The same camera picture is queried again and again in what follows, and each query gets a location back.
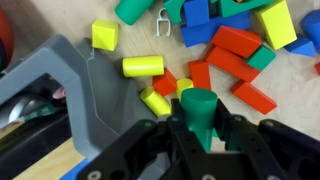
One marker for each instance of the gray plastic bin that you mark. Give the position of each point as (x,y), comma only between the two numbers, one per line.
(100,100)

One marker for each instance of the short blue wooden cylinder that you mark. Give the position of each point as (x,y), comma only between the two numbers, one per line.
(311,28)

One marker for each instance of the small green wooden cube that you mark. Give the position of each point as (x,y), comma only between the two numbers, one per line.
(261,58)

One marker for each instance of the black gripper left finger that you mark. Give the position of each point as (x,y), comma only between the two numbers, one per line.
(146,140)

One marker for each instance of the short yellow wooden cylinder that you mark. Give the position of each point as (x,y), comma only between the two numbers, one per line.
(154,100)
(184,86)

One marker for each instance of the red rectangular wooden block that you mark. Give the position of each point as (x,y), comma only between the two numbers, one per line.
(200,74)
(253,97)

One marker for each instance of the green wooden arch block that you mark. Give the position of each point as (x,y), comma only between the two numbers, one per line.
(173,10)
(243,6)

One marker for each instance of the small pink object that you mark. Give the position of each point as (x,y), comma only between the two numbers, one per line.
(59,93)

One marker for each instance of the small white plastic clip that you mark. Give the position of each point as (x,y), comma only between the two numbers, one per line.
(158,28)

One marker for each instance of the long blue wooden block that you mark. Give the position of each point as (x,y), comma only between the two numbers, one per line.
(200,35)

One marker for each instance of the wooden blocks cardboard box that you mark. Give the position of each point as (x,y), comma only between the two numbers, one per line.
(36,146)

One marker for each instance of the green wooden cylinder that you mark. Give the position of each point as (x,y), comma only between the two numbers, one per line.
(199,110)
(131,11)

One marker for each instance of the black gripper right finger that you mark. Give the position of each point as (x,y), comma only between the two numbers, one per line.
(266,143)

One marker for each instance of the yellow wooden cube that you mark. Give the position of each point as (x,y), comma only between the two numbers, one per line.
(105,35)

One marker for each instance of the blue wooden wedge block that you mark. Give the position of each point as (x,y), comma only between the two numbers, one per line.
(301,46)

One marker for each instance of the long yellow wooden cylinder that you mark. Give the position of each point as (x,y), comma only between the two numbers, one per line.
(143,66)

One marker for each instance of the gray white plastic wrap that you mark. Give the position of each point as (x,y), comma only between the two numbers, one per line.
(20,108)

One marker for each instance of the yellow rectangular wooden block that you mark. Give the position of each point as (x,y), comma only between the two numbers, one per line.
(276,24)

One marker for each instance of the long red wooden block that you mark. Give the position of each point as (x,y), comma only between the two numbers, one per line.
(233,64)
(237,40)

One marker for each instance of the small red wooden block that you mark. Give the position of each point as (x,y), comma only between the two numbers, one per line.
(164,83)

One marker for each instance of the blue rounded wooden block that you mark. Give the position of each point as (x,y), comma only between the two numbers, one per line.
(196,11)

